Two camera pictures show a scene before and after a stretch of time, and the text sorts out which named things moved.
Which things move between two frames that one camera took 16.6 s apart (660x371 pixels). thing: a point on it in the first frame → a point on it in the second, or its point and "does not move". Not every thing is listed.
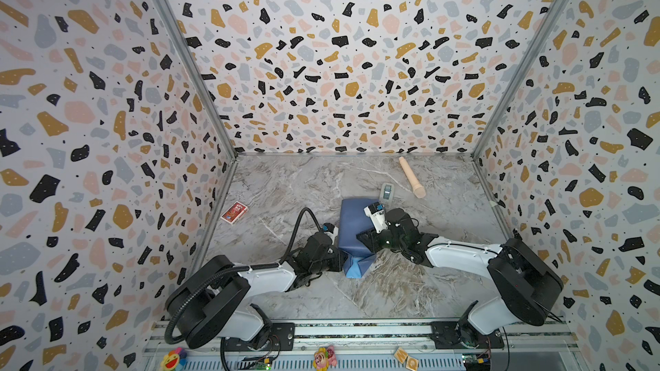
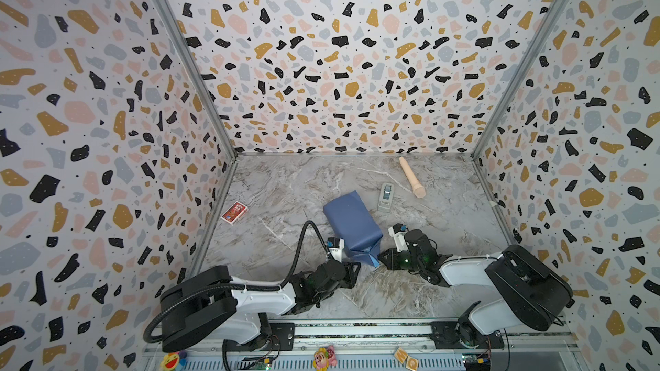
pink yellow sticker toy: (324, 357) does not move
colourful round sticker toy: (174, 360) does not move
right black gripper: (375, 238) → (399, 258)
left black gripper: (336, 255) → (350, 277)
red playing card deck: (232, 215) does not move
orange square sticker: (400, 355) does not move
